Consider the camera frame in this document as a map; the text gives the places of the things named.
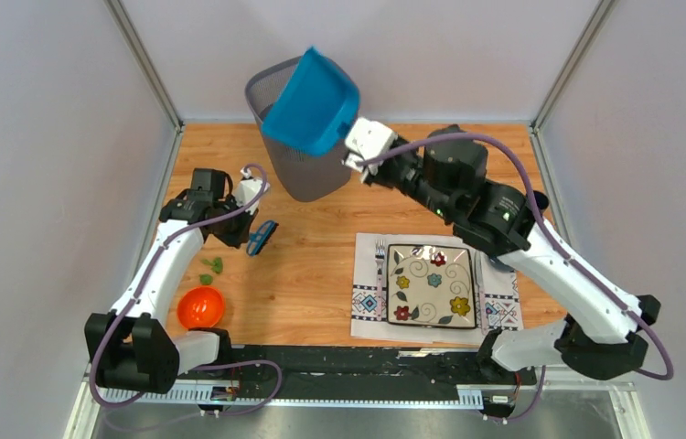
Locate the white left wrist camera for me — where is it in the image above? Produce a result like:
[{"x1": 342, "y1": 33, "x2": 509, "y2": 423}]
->
[{"x1": 232, "y1": 166, "x2": 271, "y2": 215}]

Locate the blue hand brush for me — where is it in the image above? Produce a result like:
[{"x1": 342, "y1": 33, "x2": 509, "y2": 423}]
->
[{"x1": 246, "y1": 220, "x2": 279, "y2": 257}]

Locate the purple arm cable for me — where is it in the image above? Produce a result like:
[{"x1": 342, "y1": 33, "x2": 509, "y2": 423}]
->
[
  {"x1": 88, "y1": 163, "x2": 284, "y2": 419},
  {"x1": 355, "y1": 132, "x2": 676, "y2": 423}
]

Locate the grey mesh waste bin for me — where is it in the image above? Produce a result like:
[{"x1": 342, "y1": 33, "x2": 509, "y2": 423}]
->
[{"x1": 244, "y1": 57, "x2": 351, "y2": 202}]

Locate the green paper scrap pair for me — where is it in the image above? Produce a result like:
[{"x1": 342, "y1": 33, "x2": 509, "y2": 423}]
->
[{"x1": 200, "y1": 257, "x2": 223, "y2": 274}]

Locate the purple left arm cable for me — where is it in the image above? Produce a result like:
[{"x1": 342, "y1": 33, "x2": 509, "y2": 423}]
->
[{"x1": 88, "y1": 163, "x2": 284, "y2": 419}]

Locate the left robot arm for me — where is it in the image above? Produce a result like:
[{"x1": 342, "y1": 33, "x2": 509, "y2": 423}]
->
[{"x1": 84, "y1": 164, "x2": 270, "y2": 400}]

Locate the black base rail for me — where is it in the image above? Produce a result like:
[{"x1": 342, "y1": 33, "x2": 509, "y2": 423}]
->
[{"x1": 186, "y1": 345, "x2": 537, "y2": 402}]

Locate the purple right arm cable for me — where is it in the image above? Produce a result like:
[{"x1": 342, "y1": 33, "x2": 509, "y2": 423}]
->
[{"x1": 355, "y1": 132, "x2": 676, "y2": 423}]

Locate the blue dustpan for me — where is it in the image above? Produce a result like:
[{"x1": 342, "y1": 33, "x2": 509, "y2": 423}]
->
[{"x1": 262, "y1": 47, "x2": 360, "y2": 157}]

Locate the square floral plate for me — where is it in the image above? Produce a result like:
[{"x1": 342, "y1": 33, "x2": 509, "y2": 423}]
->
[{"x1": 385, "y1": 244, "x2": 478, "y2": 330}]

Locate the silver knife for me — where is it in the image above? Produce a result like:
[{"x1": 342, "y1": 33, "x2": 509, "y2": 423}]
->
[{"x1": 472, "y1": 251, "x2": 487, "y2": 336}]

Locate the white patterned placemat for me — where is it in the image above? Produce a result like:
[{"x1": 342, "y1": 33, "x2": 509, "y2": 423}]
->
[{"x1": 350, "y1": 233, "x2": 524, "y2": 346}]

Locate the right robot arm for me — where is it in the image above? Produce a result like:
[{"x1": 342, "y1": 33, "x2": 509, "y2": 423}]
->
[{"x1": 344, "y1": 122, "x2": 664, "y2": 383}]

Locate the silver fork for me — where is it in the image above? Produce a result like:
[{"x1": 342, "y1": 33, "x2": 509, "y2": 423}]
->
[{"x1": 375, "y1": 239, "x2": 386, "y2": 321}]

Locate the orange bowl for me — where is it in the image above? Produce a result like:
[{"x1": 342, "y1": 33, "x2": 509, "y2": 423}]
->
[{"x1": 177, "y1": 285, "x2": 226, "y2": 330}]

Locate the dark blue mug far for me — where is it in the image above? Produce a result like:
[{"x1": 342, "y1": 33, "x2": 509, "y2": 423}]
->
[{"x1": 533, "y1": 191, "x2": 550, "y2": 215}]

